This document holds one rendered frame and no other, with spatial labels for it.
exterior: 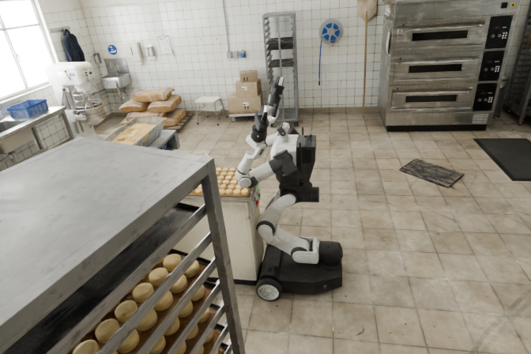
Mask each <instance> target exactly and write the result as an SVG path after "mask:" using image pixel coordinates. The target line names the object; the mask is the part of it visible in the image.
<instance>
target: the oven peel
mask: <svg viewBox="0 0 531 354"><path fill-rule="evenodd" d="M376 4H377V0H357V15H358V16H359V17H361V18H362V19H363V20H364V21H365V51H364V77H363V114H362V117H364V104H365V86H366V64H367V22H368V20H369V19H370V18H371V17H373V16H374V15H375V13H376Z"/></svg>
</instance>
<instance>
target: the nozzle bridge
mask: <svg viewBox="0 0 531 354"><path fill-rule="evenodd" d="M165 145H166V146H167V150H168V151H173V150H174V149H179V148H180V144H179V137H178V133H177V130H162V132H161V135H160V136H159V137H158V138H157V139H156V140H155V141H154V142H153V143H152V144H151V145H150V146H149V147H148V148H154V149H160V148H161V147H162V149H163V150H166V146H165Z"/></svg>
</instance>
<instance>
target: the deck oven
mask: <svg viewBox="0 0 531 354"><path fill-rule="evenodd" d="M382 1H383V2H385V5H384V17H383V28H382V50H381V62H380V73H379V84H378V109H379V114H380V115H381V118H382V121H383V123H384V126H385V128H386V131H387V132H413V131H485V130H486V127H487V124H491V122H492V119H493V115H494V111H495V105H496V102H497V99H498V95H499V89H500V85H501V81H502V77H503V71H504V67H505V64H506V60H507V54H508V51H509V46H510V41H511V37H512V33H513V30H514V23H515V20H516V16H517V12H518V6H519V2H520V0H382ZM391 27H392V28H391ZM389 31H390V45H389V53H388V54H387V53H386V40H387V36H388V32H389Z"/></svg>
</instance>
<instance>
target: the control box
mask: <svg viewBox="0 0 531 354"><path fill-rule="evenodd" d="M258 186H260V183H258V185H256V186H254V188H253V190H252V191H253V195H252V197H253V201H249V203H250V214H251V215H254V214H255V213H256V210H257V207H258V205H256V201H260V198H261V191H260V188H259V189H258ZM257 191H258V194H259V193H260V197H259V196H258V195H257ZM254 197H255V201H254ZM258 203H259V202H258Z"/></svg>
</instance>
